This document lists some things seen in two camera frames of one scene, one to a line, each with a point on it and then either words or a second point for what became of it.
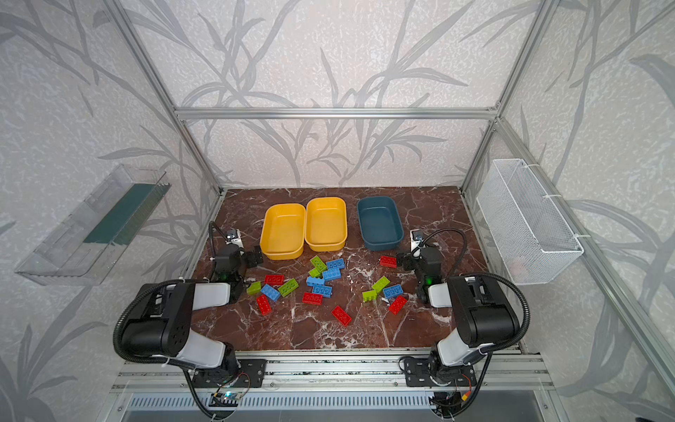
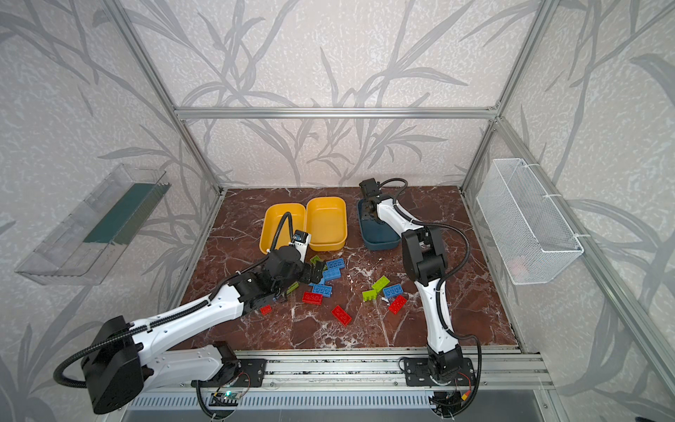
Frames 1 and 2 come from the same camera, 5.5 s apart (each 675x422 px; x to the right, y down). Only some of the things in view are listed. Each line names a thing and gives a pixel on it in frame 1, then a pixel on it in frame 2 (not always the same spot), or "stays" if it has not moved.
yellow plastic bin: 325,223 stays
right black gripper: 410,261 -> 370,200
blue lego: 393,291 stays
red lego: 264,305 stays
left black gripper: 247,258 -> 311,271
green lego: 288,287 stays
